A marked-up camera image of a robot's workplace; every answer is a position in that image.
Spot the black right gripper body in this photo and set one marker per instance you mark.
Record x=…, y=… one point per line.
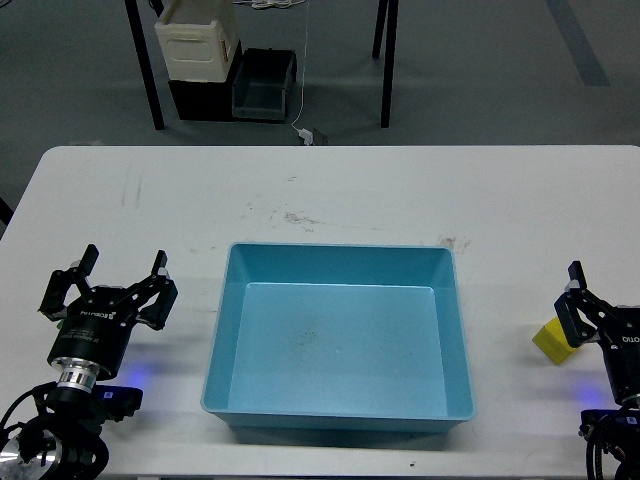
x=619, y=340

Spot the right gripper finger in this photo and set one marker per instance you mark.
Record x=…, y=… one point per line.
x=582, y=315

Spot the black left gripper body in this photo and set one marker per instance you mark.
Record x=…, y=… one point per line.
x=95, y=329

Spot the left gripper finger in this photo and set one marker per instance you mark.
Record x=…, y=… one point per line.
x=153, y=297
x=53, y=304

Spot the yellow block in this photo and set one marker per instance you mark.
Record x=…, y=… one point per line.
x=552, y=342

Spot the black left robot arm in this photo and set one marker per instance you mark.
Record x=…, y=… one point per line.
x=53, y=431

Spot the light blue plastic box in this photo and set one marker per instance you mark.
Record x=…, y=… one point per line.
x=342, y=337

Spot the black crate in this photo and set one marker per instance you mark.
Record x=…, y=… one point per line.
x=206, y=101

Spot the white power adapter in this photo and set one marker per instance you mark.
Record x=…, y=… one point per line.
x=306, y=137

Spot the black table leg left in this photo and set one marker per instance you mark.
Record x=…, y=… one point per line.
x=140, y=46

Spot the grey open bin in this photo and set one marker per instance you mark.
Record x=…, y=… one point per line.
x=261, y=87

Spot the cream plastic container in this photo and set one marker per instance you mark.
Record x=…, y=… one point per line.
x=198, y=39

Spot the black table leg right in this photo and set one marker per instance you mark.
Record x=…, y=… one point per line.
x=390, y=33

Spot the black angled table leg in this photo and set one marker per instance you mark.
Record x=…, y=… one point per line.
x=379, y=28

